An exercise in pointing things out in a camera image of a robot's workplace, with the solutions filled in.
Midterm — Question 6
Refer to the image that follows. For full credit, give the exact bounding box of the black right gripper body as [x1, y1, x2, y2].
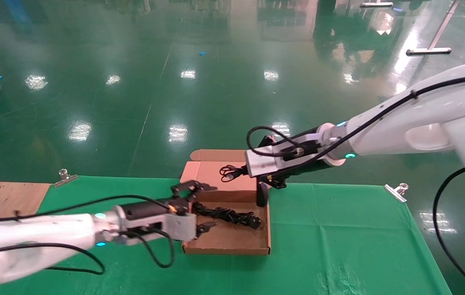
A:
[257, 127, 332, 190]

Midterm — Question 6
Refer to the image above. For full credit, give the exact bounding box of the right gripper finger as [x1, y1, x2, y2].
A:
[256, 182, 270, 207]

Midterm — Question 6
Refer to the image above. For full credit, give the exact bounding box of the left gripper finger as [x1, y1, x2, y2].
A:
[170, 180, 218, 214]
[196, 221, 218, 236]

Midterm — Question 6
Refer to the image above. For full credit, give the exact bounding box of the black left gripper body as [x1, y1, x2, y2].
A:
[113, 197, 198, 245]

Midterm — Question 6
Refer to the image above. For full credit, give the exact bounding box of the black charger plug with cable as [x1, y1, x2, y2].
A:
[193, 202, 262, 229]

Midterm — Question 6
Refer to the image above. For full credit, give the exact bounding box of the black usb cable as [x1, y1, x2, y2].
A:
[219, 163, 250, 183]

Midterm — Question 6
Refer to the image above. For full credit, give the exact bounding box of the brown cardboard mailer box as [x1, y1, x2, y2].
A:
[179, 149, 272, 256]

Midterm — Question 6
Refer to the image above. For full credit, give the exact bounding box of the silver binder clamp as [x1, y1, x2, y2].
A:
[54, 169, 78, 188]
[383, 183, 409, 204]

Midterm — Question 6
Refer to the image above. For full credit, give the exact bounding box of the green table cloth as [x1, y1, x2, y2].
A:
[0, 176, 452, 295]

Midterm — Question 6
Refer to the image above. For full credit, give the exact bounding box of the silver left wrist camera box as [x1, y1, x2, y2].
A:
[163, 212, 197, 242]

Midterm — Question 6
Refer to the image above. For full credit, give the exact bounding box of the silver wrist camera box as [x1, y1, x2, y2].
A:
[245, 149, 288, 178]
[163, 212, 197, 242]

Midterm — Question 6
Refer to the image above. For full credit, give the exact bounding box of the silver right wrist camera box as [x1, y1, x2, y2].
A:
[245, 149, 288, 178]

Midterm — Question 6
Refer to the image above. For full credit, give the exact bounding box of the black left camera cable loop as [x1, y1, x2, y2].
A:
[118, 227, 176, 269]

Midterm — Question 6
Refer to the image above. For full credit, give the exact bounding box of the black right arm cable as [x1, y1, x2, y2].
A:
[246, 74, 465, 182]

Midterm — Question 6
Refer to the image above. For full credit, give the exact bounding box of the white table leg frame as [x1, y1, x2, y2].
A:
[405, 0, 460, 56]

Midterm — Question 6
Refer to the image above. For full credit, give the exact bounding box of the black hanging cable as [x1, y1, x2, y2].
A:
[433, 167, 465, 295]

